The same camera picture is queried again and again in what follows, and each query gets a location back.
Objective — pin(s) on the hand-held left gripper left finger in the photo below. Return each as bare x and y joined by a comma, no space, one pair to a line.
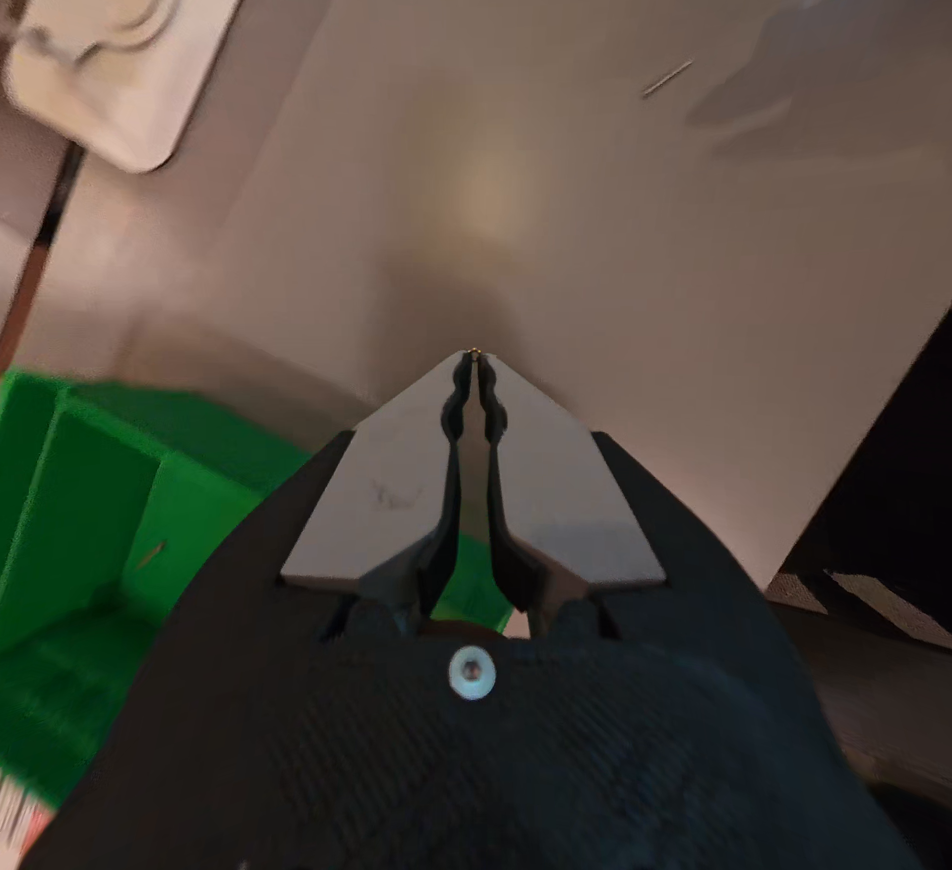
372,505

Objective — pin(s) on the thin steel bolt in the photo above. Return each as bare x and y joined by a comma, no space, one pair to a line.
667,79
151,555

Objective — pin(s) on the green plastic bin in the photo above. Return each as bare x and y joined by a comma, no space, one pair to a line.
89,513

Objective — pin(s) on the wooden book stand white base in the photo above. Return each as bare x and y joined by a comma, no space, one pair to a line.
149,67

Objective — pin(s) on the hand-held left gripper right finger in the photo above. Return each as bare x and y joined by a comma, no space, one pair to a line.
573,505

